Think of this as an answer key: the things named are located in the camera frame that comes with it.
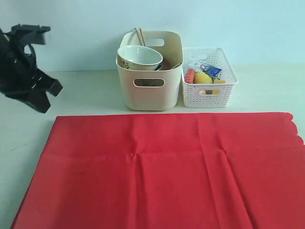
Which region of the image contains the cream plastic storage bin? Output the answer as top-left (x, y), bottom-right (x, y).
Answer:
top-left (116, 31), bottom-right (183, 111)

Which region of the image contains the yellow cheese wedge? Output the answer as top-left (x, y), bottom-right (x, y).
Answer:
top-left (212, 79), bottom-right (226, 94)

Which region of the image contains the blue white milk carton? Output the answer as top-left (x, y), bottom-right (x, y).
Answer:
top-left (188, 60), bottom-right (222, 80)

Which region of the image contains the brown wooden plate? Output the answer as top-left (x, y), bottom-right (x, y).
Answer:
top-left (160, 59), bottom-right (179, 71)

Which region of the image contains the red tablecloth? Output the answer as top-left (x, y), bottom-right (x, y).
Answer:
top-left (12, 112), bottom-right (305, 229)

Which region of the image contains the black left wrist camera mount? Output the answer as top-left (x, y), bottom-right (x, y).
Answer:
top-left (9, 24), bottom-right (51, 45)

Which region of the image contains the white perforated plastic basket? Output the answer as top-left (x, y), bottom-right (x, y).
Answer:
top-left (181, 47), bottom-right (238, 108)

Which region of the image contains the white ceramic floral bowl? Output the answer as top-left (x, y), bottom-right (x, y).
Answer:
top-left (117, 45), bottom-right (163, 71)

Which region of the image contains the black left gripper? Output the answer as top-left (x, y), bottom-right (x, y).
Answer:
top-left (0, 31), bottom-right (63, 113)

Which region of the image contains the red grilled sausage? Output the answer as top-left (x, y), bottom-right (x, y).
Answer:
top-left (184, 68), bottom-right (196, 83)

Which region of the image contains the yellow lemon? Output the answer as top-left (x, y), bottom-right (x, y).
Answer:
top-left (193, 73), bottom-right (213, 84)

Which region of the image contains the dark wooden spoon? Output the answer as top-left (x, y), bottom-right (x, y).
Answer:
top-left (142, 79), bottom-right (158, 87)

